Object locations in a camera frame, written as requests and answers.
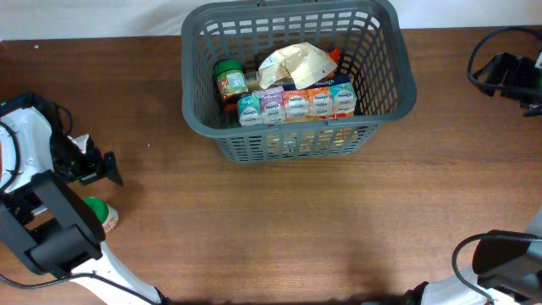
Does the green-lid jar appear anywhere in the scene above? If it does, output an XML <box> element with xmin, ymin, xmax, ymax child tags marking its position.
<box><xmin>213</xmin><ymin>59</ymin><xmax>249</xmax><ymax>104</ymax></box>
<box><xmin>84</xmin><ymin>197</ymin><xmax>119</xmax><ymax>233</ymax></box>

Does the orange pasta packet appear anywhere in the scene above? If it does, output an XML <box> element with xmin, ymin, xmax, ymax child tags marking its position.
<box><xmin>221</xmin><ymin>48</ymin><xmax>341</xmax><ymax>113</ymax></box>

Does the grey plastic basket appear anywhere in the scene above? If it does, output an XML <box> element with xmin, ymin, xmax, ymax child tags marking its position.
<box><xmin>181</xmin><ymin>0</ymin><xmax>417</xmax><ymax>164</ymax></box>

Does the blue tea box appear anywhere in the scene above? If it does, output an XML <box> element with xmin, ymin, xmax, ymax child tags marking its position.
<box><xmin>224</xmin><ymin>75</ymin><xmax>357</xmax><ymax>127</ymax></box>

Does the beige paper bag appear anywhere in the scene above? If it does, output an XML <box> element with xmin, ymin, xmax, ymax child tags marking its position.
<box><xmin>258</xmin><ymin>42</ymin><xmax>337</xmax><ymax>89</ymax></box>

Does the yellow coffee bag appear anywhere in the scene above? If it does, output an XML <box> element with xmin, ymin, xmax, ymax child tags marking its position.
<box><xmin>251</xmin><ymin>126</ymin><xmax>378</xmax><ymax>159</ymax></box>

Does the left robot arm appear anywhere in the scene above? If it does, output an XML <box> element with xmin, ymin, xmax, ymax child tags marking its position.
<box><xmin>1</xmin><ymin>91</ymin><xmax>171</xmax><ymax>305</ymax></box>

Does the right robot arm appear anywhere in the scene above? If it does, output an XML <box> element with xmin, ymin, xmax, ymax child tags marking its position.
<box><xmin>401</xmin><ymin>53</ymin><xmax>541</xmax><ymax>304</ymax></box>

